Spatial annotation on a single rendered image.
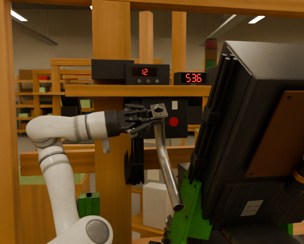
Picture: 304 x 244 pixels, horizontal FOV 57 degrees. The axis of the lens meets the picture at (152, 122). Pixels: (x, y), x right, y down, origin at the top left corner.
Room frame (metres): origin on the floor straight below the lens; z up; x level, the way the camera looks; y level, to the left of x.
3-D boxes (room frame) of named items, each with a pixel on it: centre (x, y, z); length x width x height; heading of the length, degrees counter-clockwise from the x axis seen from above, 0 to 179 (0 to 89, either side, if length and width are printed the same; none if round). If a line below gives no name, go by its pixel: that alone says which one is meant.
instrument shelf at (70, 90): (1.13, -0.13, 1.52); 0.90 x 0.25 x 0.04; 101
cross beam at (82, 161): (1.24, -0.11, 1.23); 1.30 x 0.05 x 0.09; 101
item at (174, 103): (1.06, -0.04, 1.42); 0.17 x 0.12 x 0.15; 101
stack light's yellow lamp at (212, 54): (1.19, -0.24, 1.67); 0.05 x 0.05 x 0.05
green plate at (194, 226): (0.80, -0.12, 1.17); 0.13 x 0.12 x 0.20; 101
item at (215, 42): (1.19, -0.24, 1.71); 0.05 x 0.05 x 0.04
